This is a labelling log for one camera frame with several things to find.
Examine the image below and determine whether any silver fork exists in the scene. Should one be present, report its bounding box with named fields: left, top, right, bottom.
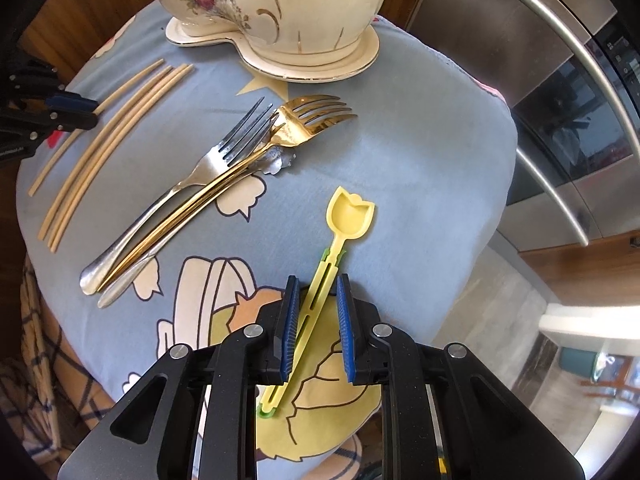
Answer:
left=79, top=96, right=275, bottom=296

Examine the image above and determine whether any teal round container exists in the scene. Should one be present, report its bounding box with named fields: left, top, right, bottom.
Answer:
left=560, top=347, right=608, bottom=378

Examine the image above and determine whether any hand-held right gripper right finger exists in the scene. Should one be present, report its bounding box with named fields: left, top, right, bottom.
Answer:
left=336, top=274, right=583, bottom=480

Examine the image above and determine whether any yellow tulip plastic spoon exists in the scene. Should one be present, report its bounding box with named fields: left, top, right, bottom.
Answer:
left=256, top=186, right=377, bottom=418

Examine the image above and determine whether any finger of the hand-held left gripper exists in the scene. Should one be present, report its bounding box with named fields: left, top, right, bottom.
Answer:
left=9, top=57, right=100, bottom=113
left=0, top=109, right=99, bottom=161

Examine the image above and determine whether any gold fork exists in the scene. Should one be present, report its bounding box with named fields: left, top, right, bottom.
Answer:
left=97, top=94, right=351, bottom=292
left=100, top=110, right=359, bottom=292

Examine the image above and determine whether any silver flower-head spoon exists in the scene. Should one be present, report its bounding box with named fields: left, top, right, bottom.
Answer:
left=97, top=150, right=298, bottom=309

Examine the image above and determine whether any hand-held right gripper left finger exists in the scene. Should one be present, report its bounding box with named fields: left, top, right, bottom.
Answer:
left=59, top=275, right=301, bottom=480

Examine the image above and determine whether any checked cloth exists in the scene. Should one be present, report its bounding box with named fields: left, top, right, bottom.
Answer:
left=0, top=255, right=126, bottom=480

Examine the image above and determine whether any cream floral ceramic utensil holder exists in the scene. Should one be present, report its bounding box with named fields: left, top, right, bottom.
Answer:
left=141, top=0, right=390, bottom=83

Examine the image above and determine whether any pale wooden chopstick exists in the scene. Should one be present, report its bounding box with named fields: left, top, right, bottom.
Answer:
left=52, top=64, right=195, bottom=251
left=47, top=63, right=187, bottom=248
left=38, top=65, right=176, bottom=240
left=28, top=58, right=165, bottom=196

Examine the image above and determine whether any stainless steel oven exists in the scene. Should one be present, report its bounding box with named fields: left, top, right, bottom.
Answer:
left=405, top=0, right=640, bottom=253

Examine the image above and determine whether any blue cartoon printed tablecloth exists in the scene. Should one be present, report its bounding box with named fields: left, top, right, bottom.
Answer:
left=15, top=0, right=518, bottom=480

